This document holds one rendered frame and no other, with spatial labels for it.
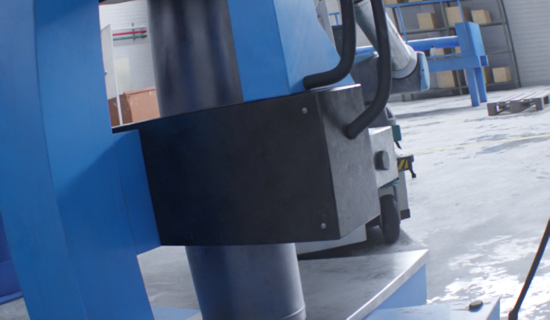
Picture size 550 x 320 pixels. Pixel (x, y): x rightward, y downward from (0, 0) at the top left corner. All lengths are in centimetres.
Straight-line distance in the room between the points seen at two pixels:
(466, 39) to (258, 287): 864
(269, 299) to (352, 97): 48
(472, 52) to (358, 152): 881
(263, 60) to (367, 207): 26
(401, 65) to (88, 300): 177
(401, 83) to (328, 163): 165
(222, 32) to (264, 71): 35
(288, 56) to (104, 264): 40
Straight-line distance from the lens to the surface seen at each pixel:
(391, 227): 268
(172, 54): 139
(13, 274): 288
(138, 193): 117
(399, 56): 255
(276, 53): 103
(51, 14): 106
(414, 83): 266
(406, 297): 181
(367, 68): 270
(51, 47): 106
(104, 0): 167
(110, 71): 1017
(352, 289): 169
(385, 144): 123
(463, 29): 990
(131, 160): 117
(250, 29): 105
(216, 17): 138
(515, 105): 786
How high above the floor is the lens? 62
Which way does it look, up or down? 5 degrees down
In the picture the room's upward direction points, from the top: 10 degrees counter-clockwise
